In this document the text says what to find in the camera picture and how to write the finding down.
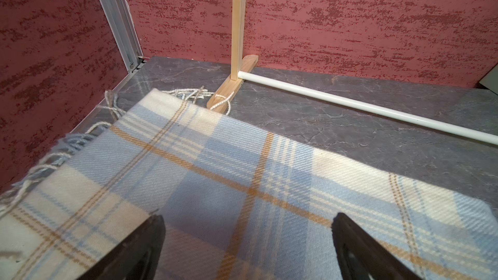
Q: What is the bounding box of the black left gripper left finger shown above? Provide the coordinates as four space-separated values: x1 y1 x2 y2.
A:
79 215 166 279

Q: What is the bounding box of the aluminium corner profile left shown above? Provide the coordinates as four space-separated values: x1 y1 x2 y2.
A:
99 0 143 73

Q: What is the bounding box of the blue beige plaid scarf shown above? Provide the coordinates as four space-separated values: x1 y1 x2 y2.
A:
1 89 497 279

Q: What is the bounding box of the wooden rack with white rods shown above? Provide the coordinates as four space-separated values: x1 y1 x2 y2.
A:
208 0 497 145

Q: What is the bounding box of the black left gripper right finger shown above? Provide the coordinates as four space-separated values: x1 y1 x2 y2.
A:
331 213 420 279

